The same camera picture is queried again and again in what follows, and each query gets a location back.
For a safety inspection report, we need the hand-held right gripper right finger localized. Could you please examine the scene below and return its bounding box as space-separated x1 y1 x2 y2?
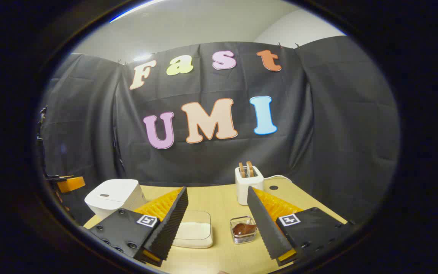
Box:
246 186 356 267

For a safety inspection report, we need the clear plastic rice container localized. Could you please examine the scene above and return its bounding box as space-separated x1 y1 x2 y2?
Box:
171 210 214 249

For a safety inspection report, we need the metal wire chopstick holder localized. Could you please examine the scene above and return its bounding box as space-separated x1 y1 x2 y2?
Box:
230 216 258 244

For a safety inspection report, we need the white rice cooker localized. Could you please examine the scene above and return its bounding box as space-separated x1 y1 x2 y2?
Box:
84 179 147 220

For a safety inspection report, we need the black backdrop cloth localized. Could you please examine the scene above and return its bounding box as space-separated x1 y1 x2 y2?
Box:
38 36 400 225

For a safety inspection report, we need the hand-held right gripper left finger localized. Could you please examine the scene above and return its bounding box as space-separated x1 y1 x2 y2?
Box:
89 186 189 267

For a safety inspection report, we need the brown wooden spoon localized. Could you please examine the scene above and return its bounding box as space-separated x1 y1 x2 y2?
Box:
233 223 257 236

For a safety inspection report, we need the white toaster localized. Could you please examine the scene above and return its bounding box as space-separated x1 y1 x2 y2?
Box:
235 166 264 206

